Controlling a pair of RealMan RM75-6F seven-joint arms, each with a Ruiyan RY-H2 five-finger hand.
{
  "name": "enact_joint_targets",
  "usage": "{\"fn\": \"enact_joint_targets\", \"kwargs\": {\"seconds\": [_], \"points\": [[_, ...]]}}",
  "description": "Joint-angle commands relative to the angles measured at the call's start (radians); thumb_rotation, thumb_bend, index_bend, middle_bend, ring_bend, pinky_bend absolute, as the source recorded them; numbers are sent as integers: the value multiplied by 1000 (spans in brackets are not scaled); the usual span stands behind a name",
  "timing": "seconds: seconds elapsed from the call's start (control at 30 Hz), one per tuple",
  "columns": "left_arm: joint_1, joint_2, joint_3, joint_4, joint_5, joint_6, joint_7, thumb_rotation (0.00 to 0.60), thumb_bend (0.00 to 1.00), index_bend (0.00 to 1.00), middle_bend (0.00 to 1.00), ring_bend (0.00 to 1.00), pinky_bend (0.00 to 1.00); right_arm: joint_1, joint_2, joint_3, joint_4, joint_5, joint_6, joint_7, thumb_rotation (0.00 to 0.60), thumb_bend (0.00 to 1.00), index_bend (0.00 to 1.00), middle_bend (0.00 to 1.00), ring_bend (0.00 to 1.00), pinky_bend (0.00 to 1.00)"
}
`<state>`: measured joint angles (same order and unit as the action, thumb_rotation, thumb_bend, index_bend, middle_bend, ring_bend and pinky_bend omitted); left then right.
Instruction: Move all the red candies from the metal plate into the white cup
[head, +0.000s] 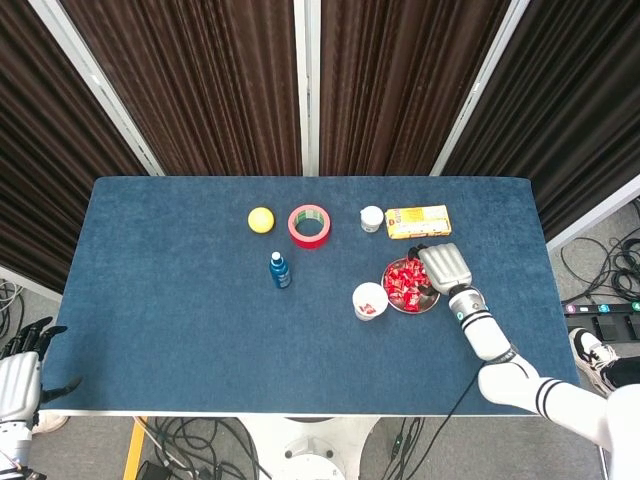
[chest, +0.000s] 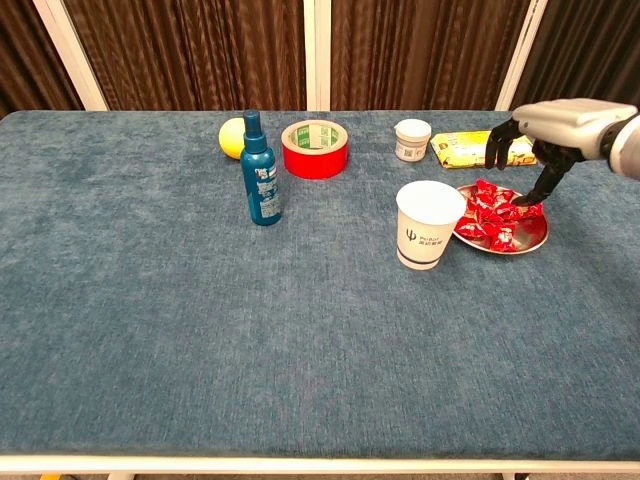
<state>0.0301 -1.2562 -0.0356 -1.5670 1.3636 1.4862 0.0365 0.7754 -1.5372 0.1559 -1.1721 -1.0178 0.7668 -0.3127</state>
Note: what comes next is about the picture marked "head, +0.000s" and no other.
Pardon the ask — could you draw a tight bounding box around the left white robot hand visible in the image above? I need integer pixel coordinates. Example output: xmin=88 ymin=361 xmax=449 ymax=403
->
xmin=0 ymin=316 xmax=84 ymax=420

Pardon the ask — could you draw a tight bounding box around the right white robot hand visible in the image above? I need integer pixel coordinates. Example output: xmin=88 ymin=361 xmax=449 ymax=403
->
xmin=407 ymin=242 xmax=475 ymax=296

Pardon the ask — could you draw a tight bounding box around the round metal plate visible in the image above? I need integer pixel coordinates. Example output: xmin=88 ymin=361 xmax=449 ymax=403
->
xmin=380 ymin=256 xmax=443 ymax=315

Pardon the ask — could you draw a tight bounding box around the white paper cup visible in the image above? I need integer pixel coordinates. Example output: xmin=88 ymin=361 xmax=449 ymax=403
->
xmin=351 ymin=281 xmax=390 ymax=323

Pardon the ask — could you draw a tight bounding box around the yellow snack box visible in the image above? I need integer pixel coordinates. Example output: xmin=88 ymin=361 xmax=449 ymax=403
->
xmin=383 ymin=203 xmax=454 ymax=242

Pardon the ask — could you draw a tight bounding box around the small white jar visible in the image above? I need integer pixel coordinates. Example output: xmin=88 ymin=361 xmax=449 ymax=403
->
xmin=359 ymin=205 xmax=385 ymax=234

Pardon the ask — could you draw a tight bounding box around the red tape roll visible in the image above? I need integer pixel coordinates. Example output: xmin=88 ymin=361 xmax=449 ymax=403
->
xmin=287 ymin=203 xmax=332 ymax=250

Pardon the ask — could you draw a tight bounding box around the black power adapter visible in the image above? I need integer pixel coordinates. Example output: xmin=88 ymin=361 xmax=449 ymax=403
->
xmin=135 ymin=460 xmax=169 ymax=480

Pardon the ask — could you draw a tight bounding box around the blue spray bottle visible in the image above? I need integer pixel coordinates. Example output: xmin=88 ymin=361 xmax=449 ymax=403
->
xmin=268 ymin=251 xmax=293 ymax=291

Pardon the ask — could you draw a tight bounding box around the black foot pedal box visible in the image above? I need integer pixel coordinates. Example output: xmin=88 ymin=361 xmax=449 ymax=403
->
xmin=589 ymin=313 xmax=640 ymax=341

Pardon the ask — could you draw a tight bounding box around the white black sneaker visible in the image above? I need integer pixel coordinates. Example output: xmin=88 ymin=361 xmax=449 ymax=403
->
xmin=568 ymin=327 xmax=621 ymax=396

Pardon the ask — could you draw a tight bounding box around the brown pleated curtain panel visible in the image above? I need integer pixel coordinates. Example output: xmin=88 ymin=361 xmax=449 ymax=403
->
xmin=59 ymin=0 xmax=304 ymax=177
xmin=319 ymin=0 xmax=514 ymax=177
xmin=0 ymin=0 xmax=151 ymax=296
xmin=442 ymin=0 xmax=640 ymax=241

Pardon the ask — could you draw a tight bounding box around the yellow ball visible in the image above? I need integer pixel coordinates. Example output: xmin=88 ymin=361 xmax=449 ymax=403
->
xmin=247 ymin=206 xmax=277 ymax=235

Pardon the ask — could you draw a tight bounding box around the blue fabric table cover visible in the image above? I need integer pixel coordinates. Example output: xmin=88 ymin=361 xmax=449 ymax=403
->
xmin=49 ymin=175 xmax=589 ymax=416

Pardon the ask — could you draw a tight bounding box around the black trouser leg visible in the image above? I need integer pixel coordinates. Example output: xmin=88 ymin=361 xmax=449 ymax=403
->
xmin=599 ymin=357 xmax=640 ymax=396

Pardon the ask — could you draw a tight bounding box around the grey floor cable bundle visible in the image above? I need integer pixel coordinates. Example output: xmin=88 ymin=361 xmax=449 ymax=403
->
xmin=0 ymin=279 xmax=26 ymax=341

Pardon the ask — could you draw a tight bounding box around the white partition frame post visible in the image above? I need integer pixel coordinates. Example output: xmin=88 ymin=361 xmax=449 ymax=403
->
xmin=545 ymin=172 xmax=640 ymax=254
xmin=430 ymin=0 xmax=532 ymax=177
xmin=0 ymin=264 xmax=64 ymax=304
xmin=27 ymin=0 xmax=166 ymax=177
xmin=292 ymin=0 xmax=322 ymax=177

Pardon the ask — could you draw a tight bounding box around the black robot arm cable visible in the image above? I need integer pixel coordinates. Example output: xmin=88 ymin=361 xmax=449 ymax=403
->
xmin=432 ymin=372 xmax=480 ymax=441

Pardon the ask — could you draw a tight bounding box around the black floor cable bundle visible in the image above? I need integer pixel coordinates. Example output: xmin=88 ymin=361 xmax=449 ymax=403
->
xmin=558 ymin=197 xmax=640 ymax=304
xmin=382 ymin=417 xmax=426 ymax=480
xmin=134 ymin=417 xmax=274 ymax=480

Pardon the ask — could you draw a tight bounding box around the white table pedestal base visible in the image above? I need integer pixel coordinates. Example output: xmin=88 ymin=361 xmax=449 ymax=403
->
xmin=234 ymin=415 xmax=379 ymax=480

